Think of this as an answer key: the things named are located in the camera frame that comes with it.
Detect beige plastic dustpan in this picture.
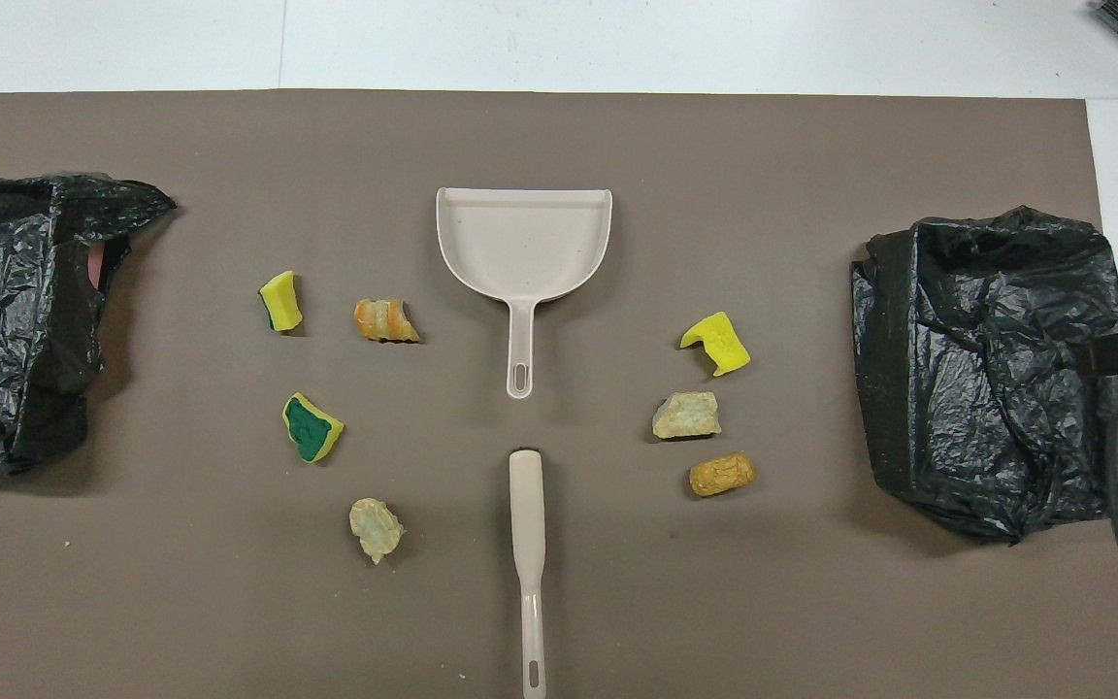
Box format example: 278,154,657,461
436,186,614,400

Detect orange striped croissant piece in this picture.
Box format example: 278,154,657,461
353,298,421,344

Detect pink plastic bin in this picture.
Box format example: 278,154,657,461
86,243,119,292

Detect pale beige bread chunk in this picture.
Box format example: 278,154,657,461
652,391,723,440

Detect large yellow green sponge piece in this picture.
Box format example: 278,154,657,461
281,392,345,464

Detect small yellow green sponge piece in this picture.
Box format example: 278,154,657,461
259,271,305,333

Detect golden brown bread roll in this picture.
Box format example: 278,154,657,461
688,453,757,498

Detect plain yellow sponge piece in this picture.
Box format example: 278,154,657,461
680,312,752,378

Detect beige hand brush black bristles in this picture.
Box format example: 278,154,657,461
509,449,548,699

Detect brown paper table mat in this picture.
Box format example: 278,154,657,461
0,89,1118,699

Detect pale ridged bread piece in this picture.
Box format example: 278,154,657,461
348,498,407,565

